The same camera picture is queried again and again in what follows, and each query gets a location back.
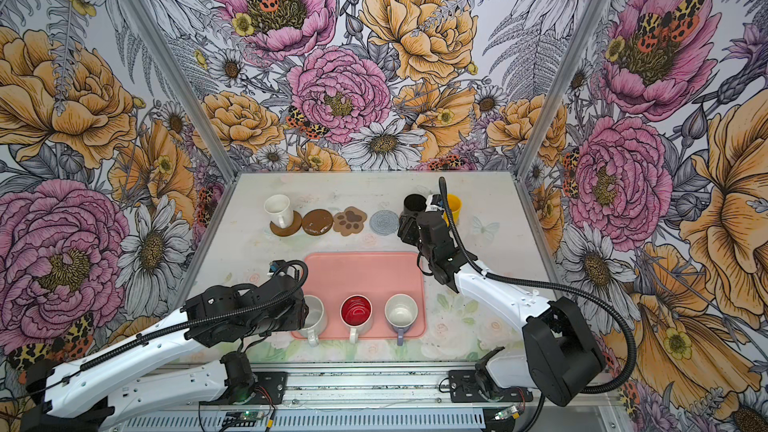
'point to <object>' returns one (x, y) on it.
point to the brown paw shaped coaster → (350, 221)
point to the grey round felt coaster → (384, 222)
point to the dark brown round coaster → (317, 222)
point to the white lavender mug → (401, 312)
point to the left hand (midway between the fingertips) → (292, 321)
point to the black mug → (414, 204)
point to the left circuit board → (244, 418)
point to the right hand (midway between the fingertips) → (407, 228)
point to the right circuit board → (506, 413)
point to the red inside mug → (356, 312)
